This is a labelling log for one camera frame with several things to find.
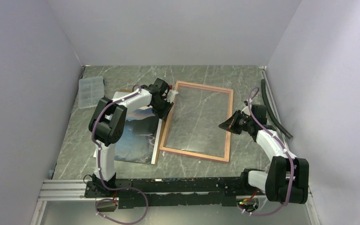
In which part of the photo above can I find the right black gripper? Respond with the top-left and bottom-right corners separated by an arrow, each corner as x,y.
219,109 -> 254,135

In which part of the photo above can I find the clear acrylic sheet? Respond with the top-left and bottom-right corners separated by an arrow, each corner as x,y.
166,85 -> 232,158

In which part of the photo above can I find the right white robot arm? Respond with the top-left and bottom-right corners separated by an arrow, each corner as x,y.
217,104 -> 309,204

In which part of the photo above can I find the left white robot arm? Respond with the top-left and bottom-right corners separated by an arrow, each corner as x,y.
89,78 -> 178,197

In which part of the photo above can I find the landscape photo print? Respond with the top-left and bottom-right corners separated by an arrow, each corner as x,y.
89,90 -> 161,164

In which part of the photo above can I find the clear plastic organizer box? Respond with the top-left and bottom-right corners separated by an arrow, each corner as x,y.
78,76 -> 105,109

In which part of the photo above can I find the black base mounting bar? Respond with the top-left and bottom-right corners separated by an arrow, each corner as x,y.
84,177 -> 263,209

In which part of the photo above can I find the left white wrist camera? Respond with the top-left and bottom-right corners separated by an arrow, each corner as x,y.
163,85 -> 179,103

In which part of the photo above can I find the black rubber hose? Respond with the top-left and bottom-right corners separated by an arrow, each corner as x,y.
261,78 -> 293,139

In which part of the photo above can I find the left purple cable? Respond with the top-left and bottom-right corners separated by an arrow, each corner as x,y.
91,84 -> 150,225

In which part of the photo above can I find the aluminium rail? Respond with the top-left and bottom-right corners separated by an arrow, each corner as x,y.
39,180 -> 100,201

